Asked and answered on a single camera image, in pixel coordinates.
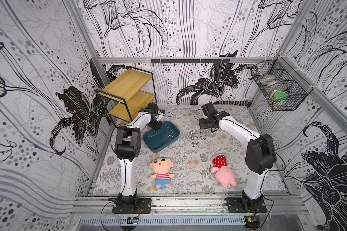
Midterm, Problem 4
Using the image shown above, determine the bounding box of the teal plastic storage box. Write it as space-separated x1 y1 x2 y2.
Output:
143 121 180 153

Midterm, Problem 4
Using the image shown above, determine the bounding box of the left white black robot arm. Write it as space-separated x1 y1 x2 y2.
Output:
114 103 162 207

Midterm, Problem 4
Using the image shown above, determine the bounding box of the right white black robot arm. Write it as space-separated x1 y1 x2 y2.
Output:
198 103 277 207

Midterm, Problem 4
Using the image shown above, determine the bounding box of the pink plush toy red hat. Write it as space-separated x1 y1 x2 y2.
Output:
211 155 238 188

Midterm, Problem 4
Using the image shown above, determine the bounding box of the boy plush doll striped shirt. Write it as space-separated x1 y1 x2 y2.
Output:
150 157 174 189

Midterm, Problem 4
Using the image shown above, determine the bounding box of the green round lid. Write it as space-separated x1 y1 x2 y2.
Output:
274 91 289 100

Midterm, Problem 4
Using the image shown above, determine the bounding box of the wooden shelf black metal frame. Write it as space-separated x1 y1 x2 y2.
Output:
97 66 156 122

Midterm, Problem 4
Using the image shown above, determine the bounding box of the black wall rail bar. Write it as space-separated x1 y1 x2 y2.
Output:
150 59 230 64

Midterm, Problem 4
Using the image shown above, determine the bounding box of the black wire basket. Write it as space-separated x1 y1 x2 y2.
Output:
251 60 313 111

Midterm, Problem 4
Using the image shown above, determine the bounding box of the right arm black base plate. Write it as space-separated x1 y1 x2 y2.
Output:
224 197 268 214

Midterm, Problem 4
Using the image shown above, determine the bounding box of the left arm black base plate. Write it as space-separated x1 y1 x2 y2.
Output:
112 197 152 215

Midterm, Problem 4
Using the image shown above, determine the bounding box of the white slotted cable duct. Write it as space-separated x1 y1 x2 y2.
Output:
79 215 246 226

